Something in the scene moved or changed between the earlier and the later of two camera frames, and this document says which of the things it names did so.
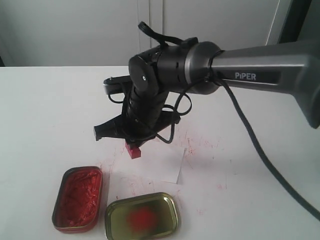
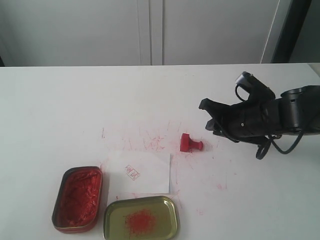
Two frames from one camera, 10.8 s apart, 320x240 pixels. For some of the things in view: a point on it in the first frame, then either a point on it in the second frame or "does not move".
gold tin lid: [148, 216] does not move
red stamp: [134, 152] to [187, 144]
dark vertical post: [298, 10] does not move
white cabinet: [105, 33] does not move
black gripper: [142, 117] to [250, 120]
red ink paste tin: [76, 209] does not move
